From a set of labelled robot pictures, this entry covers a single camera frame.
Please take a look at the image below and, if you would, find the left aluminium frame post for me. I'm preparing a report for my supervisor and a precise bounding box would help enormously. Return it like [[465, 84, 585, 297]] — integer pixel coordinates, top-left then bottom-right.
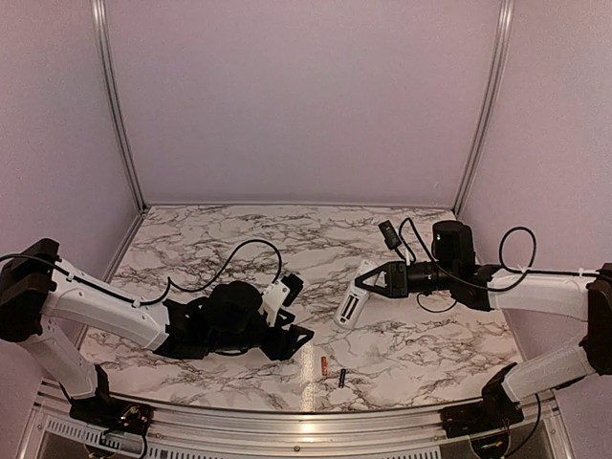
[[91, 0, 147, 213]]

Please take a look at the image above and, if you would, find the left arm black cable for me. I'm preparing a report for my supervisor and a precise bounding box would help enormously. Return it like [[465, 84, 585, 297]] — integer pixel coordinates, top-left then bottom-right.
[[0, 238, 283, 310]]

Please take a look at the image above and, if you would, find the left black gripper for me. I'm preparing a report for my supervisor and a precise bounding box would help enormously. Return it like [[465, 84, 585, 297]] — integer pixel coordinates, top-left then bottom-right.
[[210, 310, 316, 361]]

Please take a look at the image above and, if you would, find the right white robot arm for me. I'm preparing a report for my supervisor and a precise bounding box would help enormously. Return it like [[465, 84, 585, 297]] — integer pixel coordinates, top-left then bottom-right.
[[355, 220, 611, 428]]

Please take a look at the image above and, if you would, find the aluminium frame post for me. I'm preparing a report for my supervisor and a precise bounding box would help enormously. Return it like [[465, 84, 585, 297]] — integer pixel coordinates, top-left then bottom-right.
[[91, 0, 147, 213], [452, 0, 515, 217]]

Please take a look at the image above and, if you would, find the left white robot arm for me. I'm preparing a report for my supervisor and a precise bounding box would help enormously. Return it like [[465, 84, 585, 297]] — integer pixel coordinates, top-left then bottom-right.
[[1, 238, 314, 426]]

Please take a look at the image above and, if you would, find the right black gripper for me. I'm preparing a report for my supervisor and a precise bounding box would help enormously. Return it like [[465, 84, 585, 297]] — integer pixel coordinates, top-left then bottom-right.
[[356, 259, 457, 298]]

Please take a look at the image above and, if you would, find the right aluminium frame post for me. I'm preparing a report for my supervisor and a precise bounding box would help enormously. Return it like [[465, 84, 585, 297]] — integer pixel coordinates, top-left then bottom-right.
[[452, 0, 515, 217]]

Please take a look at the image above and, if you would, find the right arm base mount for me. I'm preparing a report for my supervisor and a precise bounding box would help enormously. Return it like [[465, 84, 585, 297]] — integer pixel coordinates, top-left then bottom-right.
[[441, 363, 524, 438]]

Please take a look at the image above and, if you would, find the white remote control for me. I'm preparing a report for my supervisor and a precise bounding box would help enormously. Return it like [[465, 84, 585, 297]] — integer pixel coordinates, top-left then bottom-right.
[[334, 259, 376, 330]]

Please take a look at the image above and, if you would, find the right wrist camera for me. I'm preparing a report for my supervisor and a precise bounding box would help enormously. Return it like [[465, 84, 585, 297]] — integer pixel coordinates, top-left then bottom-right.
[[378, 220, 402, 251]]

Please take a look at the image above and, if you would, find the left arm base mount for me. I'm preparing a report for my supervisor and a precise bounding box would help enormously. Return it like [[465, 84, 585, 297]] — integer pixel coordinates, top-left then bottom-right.
[[68, 364, 153, 436]]

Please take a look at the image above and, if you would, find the front aluminium rail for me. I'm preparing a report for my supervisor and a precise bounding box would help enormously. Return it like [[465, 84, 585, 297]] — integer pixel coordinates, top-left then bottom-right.
[[18, 381, 574, 458]]

